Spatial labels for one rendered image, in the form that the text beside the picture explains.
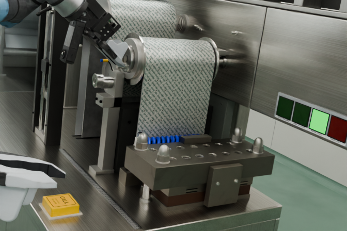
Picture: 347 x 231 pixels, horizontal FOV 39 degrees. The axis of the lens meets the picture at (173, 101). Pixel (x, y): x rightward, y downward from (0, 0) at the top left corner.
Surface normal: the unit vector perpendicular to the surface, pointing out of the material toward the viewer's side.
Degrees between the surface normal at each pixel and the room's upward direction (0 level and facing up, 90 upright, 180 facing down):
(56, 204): 0
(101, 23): 90
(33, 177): 36
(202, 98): 90
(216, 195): 90
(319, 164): 90
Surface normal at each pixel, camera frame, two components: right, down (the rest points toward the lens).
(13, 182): 0.23, 0.13
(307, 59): -0.84, 0.02
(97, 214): 0.13, -0.96
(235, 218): 0.52, 0.27
